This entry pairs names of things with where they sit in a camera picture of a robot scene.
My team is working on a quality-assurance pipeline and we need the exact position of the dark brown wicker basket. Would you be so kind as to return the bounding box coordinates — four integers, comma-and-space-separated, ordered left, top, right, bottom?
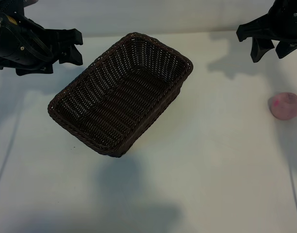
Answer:
48, 32, 194, 158

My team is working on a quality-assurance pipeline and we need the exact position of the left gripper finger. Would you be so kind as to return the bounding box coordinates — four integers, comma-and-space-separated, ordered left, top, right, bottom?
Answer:
16, 64, 54, 77
58, 45, 83, 67

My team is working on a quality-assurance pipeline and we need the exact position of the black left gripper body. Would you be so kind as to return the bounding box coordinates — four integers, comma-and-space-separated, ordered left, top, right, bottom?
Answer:
0, 14, 84, 71

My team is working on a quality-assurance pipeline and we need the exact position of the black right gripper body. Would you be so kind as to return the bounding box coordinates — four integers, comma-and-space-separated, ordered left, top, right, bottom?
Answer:
236, 7, 297, 47

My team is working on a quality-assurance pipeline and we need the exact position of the black flat ribbon cable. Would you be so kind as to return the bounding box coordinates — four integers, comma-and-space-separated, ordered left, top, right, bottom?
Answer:
6, 24, 54, 63

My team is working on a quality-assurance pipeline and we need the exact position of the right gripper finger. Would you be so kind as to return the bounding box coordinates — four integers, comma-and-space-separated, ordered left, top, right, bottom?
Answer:
249, 36, 276, 64
275, 41, 297, 60

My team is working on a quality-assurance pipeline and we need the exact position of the pink peach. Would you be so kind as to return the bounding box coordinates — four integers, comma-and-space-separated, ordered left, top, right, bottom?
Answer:
267, 92, 297, 121

